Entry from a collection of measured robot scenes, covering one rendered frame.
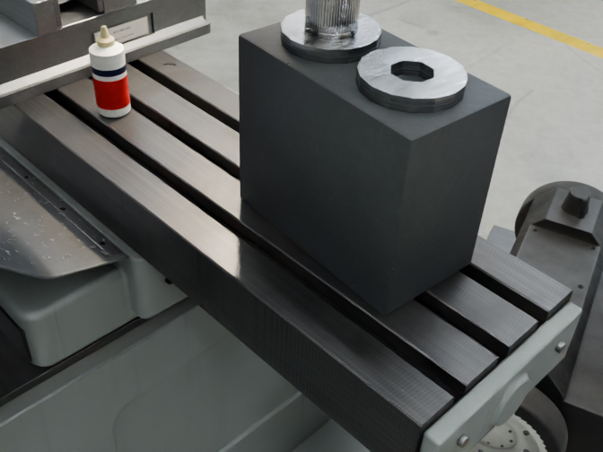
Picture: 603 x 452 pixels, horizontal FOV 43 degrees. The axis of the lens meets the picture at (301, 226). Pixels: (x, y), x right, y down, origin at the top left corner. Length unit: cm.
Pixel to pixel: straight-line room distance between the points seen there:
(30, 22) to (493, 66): 248
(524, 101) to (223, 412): 210
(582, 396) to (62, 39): 86
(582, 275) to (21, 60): 91
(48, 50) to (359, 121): 52
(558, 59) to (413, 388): 287
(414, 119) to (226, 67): 251
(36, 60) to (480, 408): 67
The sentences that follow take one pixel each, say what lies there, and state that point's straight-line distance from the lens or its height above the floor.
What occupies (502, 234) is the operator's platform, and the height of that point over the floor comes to 40.
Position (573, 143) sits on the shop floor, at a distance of 286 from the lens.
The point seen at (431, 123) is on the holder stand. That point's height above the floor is 112.
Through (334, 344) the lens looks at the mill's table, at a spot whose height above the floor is 93.
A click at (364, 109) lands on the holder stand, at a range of 60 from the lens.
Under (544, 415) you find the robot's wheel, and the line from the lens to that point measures 112.
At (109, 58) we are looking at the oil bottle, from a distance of 92.
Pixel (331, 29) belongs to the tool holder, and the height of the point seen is 114.
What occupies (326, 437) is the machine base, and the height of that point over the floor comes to 20.
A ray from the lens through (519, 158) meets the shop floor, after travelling 270.
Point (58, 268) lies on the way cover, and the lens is 83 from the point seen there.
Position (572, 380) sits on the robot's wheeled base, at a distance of 119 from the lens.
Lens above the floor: 142
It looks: 39 degrees down
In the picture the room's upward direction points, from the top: 3 degrees clockwise
